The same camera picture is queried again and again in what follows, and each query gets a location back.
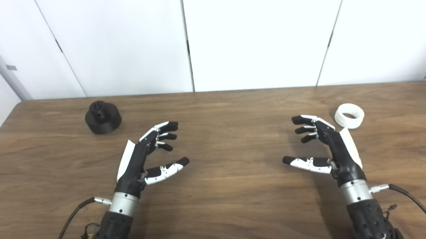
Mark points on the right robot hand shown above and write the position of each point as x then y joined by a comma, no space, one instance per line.
342,152

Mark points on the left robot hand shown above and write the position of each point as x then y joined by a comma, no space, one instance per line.
132,167

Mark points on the round black part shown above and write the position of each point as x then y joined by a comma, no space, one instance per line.
103,119

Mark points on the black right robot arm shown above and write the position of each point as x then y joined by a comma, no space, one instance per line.
367,217

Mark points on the small grey wall tag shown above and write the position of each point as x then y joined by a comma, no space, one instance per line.
11,67

